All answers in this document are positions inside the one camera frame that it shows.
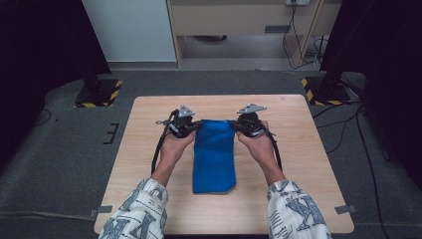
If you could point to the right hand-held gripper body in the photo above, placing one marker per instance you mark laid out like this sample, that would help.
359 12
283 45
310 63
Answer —
250 124

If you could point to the light wooden desk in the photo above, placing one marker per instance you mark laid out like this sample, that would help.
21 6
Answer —
232 18

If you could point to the black stand with striped base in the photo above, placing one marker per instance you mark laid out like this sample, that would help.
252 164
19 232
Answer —
99 94
326 93

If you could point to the blue microfibre cloth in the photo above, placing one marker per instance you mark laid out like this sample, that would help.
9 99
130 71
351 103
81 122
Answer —
214 156

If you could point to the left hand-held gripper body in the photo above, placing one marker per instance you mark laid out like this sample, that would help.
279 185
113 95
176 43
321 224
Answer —
181 125

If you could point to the white power strip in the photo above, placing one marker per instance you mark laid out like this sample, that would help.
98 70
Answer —
297 2

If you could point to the grey tape piece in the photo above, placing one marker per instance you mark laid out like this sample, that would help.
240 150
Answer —
345 209
101 210

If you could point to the person's left hand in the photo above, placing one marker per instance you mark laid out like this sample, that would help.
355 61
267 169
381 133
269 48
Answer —
172 151

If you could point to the dark curtain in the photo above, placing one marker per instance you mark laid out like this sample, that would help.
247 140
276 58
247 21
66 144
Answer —
388 66
40 59

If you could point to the grey desk label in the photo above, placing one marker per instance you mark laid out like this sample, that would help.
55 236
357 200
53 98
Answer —
277 29

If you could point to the person's right hand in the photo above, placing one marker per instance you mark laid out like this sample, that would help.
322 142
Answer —
260 149

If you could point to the white cabinet panel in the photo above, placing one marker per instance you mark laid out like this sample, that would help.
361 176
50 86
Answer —
129 30

